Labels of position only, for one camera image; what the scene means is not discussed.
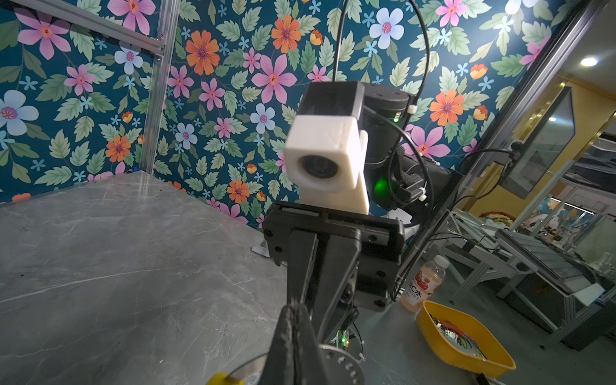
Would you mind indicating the yellow capped key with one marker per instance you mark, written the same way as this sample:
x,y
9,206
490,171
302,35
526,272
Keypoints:
x,y
224,379

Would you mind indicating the black monitor screen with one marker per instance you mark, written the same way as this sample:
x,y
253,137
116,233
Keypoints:
x,y
548,140

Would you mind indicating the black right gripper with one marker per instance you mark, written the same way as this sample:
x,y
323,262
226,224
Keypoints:
x,y
335,259

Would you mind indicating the yellow plastic tray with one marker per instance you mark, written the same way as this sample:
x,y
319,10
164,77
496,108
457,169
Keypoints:
x,y
461,341

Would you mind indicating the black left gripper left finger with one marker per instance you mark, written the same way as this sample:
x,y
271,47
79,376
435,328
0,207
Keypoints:
x,y
280,367

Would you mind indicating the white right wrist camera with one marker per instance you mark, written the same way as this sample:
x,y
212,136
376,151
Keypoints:
x,y
325,150

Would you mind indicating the plastic drink bottle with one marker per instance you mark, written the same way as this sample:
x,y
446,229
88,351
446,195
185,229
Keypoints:
x,y
427,280

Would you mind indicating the silver metal keyring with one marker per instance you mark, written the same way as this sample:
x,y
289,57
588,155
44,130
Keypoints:
x,y
341,367

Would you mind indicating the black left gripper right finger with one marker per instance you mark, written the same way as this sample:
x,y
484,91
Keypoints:
x,y
309,365

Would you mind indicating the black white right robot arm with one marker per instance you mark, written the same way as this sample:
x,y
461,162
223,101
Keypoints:
x,y
403,182

